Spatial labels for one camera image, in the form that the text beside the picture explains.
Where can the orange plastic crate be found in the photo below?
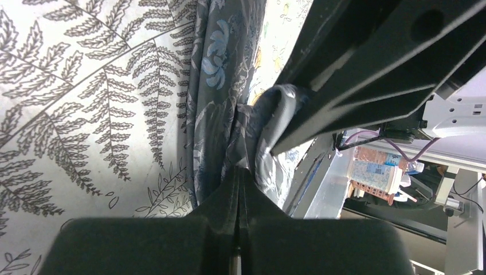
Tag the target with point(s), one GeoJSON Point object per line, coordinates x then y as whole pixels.
{"type": "Point", "coordinates": [382, 175]}

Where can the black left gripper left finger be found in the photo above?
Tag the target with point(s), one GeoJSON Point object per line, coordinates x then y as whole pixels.
{"type": "Point", "coordinates": [202, 242]}

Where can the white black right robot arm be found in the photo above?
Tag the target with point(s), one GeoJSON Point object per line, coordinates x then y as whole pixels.
{"type": "Point", "coordinates": [460, 114]}

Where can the floral tablecloth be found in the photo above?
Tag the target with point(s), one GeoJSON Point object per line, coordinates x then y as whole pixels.
{"type": "Point", "coordinates": [93, 117]}

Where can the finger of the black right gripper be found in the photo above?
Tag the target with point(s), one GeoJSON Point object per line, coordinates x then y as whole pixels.
{"type": "Point", "coordinates": [375, 64]}

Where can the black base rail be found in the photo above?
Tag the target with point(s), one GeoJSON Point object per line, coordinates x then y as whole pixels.
{"type": "Point", "coordinates": [309, 175]}

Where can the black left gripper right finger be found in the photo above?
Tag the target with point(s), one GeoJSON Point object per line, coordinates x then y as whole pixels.
{"type": "Point", "coordinates": [274, 243]}

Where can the grey leaf pattern tie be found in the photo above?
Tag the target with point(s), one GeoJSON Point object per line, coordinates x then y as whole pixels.
{"type": "Point", "coordinates": [235, 111]}

